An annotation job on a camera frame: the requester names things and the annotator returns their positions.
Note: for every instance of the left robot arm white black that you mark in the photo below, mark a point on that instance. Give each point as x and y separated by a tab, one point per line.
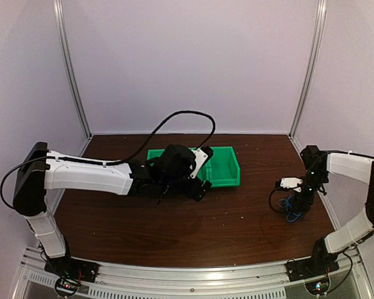
175	171

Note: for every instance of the circuit board with leds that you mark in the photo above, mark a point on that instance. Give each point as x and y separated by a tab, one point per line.
65	287
318	287

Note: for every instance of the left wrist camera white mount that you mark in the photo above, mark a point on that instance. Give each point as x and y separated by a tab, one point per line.
201	156

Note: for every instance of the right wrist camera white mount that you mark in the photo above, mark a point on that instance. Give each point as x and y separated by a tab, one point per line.
290	183

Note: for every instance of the right circuit board with LEDs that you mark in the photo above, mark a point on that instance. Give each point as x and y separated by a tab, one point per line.
318	287

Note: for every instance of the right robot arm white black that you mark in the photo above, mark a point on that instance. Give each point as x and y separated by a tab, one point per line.
351	176

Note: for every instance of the right aluminium frame post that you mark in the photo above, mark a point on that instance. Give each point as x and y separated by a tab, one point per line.
317	36

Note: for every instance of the aluminium frame post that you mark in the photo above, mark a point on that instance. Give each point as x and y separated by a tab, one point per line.
69	68
317	36

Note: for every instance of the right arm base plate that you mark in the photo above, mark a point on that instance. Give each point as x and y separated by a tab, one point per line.
304	269

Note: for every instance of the left aluminium frame post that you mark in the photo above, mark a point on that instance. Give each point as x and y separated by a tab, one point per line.
69	68

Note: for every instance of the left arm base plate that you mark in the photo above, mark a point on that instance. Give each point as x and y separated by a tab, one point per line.
75	269

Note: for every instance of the green bin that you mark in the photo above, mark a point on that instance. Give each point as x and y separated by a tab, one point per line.
223	169
160	158

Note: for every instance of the left circuit board with LEDs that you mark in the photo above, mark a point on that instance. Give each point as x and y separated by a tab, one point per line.
65	287

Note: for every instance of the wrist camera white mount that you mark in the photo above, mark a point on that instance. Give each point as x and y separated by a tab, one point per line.
290	183
201	156

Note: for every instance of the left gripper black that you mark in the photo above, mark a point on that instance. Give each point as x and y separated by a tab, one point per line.
192	190

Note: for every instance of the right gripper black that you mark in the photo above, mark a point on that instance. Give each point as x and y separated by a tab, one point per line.
298	201

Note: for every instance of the front aluminium rail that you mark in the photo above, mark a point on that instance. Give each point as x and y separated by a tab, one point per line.
266	280

